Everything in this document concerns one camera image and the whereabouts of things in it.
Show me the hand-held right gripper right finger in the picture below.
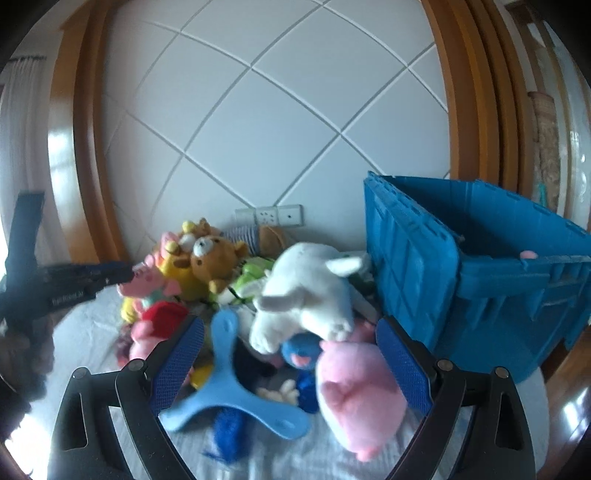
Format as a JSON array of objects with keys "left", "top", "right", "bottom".
[{"left": 375, "top": 316, "right": 539, "bottom": 480}]

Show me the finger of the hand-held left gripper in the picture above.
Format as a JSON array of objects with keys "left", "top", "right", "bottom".
[{"left": 44, "top": 260, "right": 136, "bottom": 298}]

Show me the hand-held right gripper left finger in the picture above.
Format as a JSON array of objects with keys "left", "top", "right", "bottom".
[{"left": 46, "top": 315, "right": 206, "bottom": 480}]

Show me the blue plastic boomerang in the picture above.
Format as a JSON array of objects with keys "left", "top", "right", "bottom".
[{"left": 159, "top": 308, "right": 311, "bottom": 440}]

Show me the small pink pig plush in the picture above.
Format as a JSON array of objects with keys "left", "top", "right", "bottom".
[{"left": 117, "top": 253, "right": 182, "bottom": 299}]

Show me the blue plastic crate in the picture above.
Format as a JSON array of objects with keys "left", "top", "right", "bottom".
[{"left": 362, "top": 172, "right": 591, "bottom": 385}]

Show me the white cloth-covered desktop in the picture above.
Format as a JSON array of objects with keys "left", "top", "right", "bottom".
[{"left": 27, "top": 285, "right": 551, "bottom": 480}]

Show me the red plush toy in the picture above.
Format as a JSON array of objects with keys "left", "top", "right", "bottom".
[{"left": 140, "top": 300, "right": 191, "bottom": 343}]

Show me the round pink pig plush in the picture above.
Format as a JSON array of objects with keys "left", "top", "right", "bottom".
[{"left": 316, "top": 338, "right": 410, "bottom": 463}]

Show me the blue fuzzy toy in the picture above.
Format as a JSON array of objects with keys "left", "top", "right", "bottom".
[{"left": 202, "top": 405, "right": 253, "bottom": 463}]

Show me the yellow plush toy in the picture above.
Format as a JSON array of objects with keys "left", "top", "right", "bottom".
[{"left": 158, "top": 220, "right": 209, "bottom": 302}]

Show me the brown bear plush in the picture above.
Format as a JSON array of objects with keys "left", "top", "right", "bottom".
[{"left": 189, "top": 234, "right": 249, "bottom": 295}]

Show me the blue plush toy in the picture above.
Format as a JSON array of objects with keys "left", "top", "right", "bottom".
[{"left": 280, "top": 332, "right": 325, "bottom": 371}]

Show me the green frog plush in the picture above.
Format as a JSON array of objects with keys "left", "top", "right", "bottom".
[{"left": 228, "top": 257, "right": 279, "bottom": 303}]

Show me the white bull plush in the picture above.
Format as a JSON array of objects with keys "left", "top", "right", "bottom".
[{"left": 249, "top": 242, "right": 371, "bottom": 356}]

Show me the white curtain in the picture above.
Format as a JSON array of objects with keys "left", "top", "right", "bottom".
[{"left": 0, "top": 54, "right": 62, "bottom": 278}]

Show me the striped plush toy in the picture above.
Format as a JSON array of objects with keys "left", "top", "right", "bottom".
[{"left": 225, "top": 224, "right": 262, "bottom": 256}]

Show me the brown plush toy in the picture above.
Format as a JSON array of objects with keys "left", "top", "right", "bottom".
[{"left": 259, "top": 225, "right": 293, "bottom": 260}]

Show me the carved decorative panel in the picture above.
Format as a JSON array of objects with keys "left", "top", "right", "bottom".
[{"left": 527, "top": 91, "right": 563, "bottom": 214}]

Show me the wooden slatted screen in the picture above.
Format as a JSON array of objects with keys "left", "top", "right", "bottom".
[{"left": 505, "top": 0, "right": 591, "bottom": 234}]

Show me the wooden wall pillar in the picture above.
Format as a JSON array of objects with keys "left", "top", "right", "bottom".
[
  {"left": 419, "top": 0, "right": 537, "bottom": 205},
  {"left": 47, "top": 0, "right": 136, "bottom": 265}
]

